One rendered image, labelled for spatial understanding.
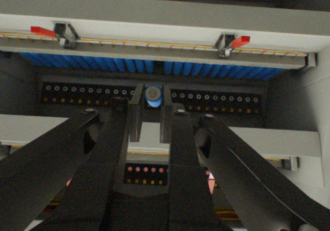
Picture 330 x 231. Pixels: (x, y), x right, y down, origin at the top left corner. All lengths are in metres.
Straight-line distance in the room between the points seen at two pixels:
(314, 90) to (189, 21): 0.27
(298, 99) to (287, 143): 0.12
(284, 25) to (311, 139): 0.20
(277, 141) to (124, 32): 0.32
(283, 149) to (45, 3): 0.46
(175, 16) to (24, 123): 0.31
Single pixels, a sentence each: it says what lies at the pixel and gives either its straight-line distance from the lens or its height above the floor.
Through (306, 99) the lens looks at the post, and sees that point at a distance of 0.47.
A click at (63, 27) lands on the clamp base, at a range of 0.37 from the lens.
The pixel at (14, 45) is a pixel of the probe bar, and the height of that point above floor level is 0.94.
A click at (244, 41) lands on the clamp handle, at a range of 0.28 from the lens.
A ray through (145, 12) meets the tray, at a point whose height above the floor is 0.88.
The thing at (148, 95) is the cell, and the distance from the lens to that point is 0.20.
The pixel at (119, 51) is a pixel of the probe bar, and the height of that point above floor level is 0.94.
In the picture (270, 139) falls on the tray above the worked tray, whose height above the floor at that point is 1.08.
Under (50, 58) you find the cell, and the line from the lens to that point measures 0.47.
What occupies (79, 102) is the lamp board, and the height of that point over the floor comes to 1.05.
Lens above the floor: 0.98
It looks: 9 degrees up
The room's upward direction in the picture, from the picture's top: 177 degrees counter-clockwise
